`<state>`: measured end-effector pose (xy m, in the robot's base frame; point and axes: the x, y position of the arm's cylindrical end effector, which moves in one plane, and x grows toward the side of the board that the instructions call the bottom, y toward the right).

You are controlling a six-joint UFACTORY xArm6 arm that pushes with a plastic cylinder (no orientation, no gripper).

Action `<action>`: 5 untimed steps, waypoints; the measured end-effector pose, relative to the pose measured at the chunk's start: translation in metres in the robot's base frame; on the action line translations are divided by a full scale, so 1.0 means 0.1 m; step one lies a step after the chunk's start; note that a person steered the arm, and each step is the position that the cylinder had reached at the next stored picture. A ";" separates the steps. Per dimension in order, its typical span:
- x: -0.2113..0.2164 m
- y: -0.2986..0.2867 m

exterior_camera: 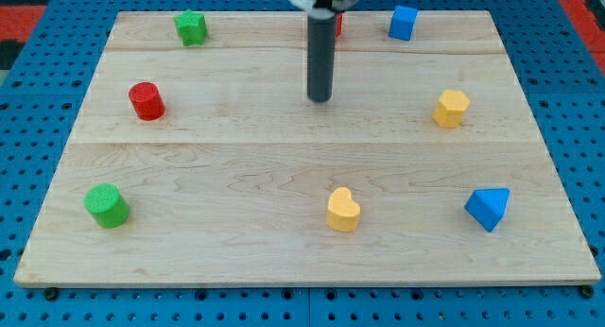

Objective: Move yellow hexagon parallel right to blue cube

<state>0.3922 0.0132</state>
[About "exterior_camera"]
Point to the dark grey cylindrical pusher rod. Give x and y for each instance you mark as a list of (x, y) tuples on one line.
[(321, 44)]

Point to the blue cube block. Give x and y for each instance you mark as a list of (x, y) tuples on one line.
[(402, 23)]

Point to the yellow hexagon block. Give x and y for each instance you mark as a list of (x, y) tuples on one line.
[(450, 108)]

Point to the red block behind rod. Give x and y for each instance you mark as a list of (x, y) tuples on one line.
[(339, 21)]

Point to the green star block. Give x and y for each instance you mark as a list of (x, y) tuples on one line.
[(191, 27)]

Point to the wooden board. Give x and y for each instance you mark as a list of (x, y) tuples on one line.
[(230, 187)]

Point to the red cylinder block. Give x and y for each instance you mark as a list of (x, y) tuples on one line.
[(146, 100)]

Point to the yellow heart block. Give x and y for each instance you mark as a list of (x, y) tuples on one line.
[(343, 212)]

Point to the blue triangular prism block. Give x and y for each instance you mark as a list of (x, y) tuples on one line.
[(488, 206)]

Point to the green cylinder block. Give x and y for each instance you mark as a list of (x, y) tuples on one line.
[(106, 205)]

